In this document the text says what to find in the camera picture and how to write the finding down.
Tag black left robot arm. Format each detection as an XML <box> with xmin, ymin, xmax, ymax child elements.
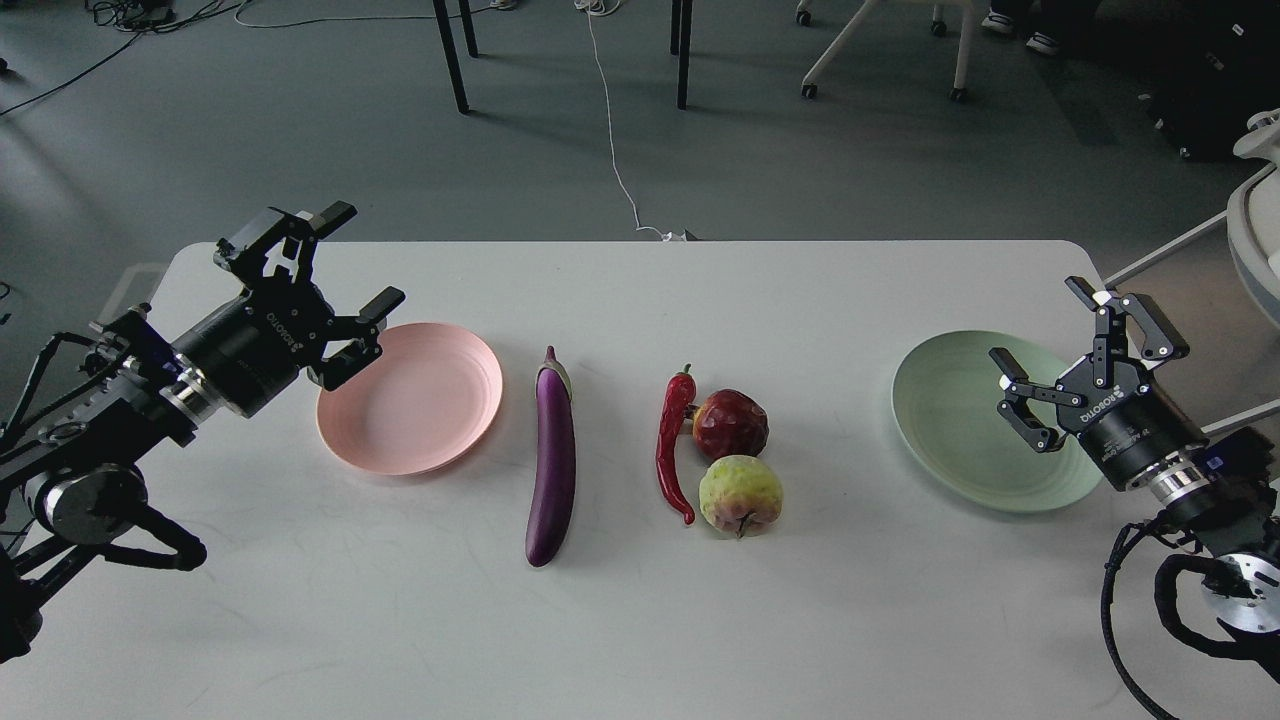
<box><xmin>1</xmin><ymin>202</ymin><xmax>404</xmax><ymax>660</ymax></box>

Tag black table legs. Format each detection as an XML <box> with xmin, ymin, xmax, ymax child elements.
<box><xmin>669</xmin><ymin>0</ymin><xmax>692</xmax><ymax>111</ymax></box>
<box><xmin>431</xmin><ymin>0</ymin><xmax>479</xmax><ymax>115</ymax></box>

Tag black table legs left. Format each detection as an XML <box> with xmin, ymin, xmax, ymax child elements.
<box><xmin>431</xmin><ymin>0</ymin><xmax>479</xmax><ymax>115</ymax></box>

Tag light green plate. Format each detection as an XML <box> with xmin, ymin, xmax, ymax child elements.
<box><xmin>892</xmin><ymin>331</ymin><xmax>1102</xmax><ymax>512</ymax></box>

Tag pink plate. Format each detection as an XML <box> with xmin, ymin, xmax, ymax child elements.
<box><xmin>316</xmin><ymin>322</ymin><xmax>504</xmax><ymax>477</ymax></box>

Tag red chili pepper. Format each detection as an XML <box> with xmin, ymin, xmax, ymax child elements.
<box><xmin>654</xmin><ymin>364</ymin><xmax>696</xmax><ymax>527</ymax></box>

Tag white chair at right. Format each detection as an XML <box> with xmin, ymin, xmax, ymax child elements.
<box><xmin>1103</xmin><ymin>108</ymin><xmax>1280</xmax><ymax>441</ymax></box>

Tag white rolling chair base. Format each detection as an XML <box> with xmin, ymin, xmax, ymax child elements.
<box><xmin>800</xmin><ymin>1</ymin><xmax>979</xmax><ymax>104</ymax></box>

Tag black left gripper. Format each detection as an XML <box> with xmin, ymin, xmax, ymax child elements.
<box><xmin>172</xmin><ymin>201</ymin><xmax>406</xmax><ymax>418</ymax></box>

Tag person's shoes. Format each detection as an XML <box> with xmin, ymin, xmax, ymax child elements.
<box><xmin>980</xmin><ymin>10</ymin><xmax>1062</xmax><ymax>56</ymax></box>

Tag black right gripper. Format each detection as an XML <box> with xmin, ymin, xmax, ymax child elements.
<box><xmin>989</xmin><ymin>275</ymin><xmax>1210</xmax><ymax>491</ymax></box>

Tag black equipment case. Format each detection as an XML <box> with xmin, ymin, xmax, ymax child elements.
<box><xmin>1147</xmin><ymin>1</ymin><xmax>1279</xmax><ymax>161</ymax></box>

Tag red pomegranate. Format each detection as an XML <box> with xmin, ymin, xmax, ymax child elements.
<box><xmin>691</xmin><ymin>389</ymin><xmax>771</xmax><ymax>461</ymax></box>

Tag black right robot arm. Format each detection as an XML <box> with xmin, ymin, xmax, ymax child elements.
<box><xmin>989</xmin><ymin>275</ymin><xmax>1277</xmax><ymax>719</ymax></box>

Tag white floor cable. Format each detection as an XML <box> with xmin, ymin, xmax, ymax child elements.
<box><xmin>573</xmin><ymin>0</ymin><xmax>691</xmax><ymax>242</ymax></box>

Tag black floor cables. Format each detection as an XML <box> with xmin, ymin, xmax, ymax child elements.
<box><xmin>0</xmin><ymin>0</ymin><xmax>261</xmax><ymax>119</ymax></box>

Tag purple eggplant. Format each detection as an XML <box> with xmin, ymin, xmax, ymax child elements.
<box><xmin>525</xmin><ymin>346</ymin><xmax>577</xmax><ymax>568</ymax></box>

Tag green yellow apple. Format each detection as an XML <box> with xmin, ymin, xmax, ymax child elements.
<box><xmin>699</xmin><ymin>455</ymin><xmax>785</xmax><ymax>538</ymax></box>

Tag black table legs right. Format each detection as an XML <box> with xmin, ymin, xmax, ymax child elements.
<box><xmin>669</xmin><ymin>0</ymin><xmax>692</xmax><ymax>111</ymax></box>

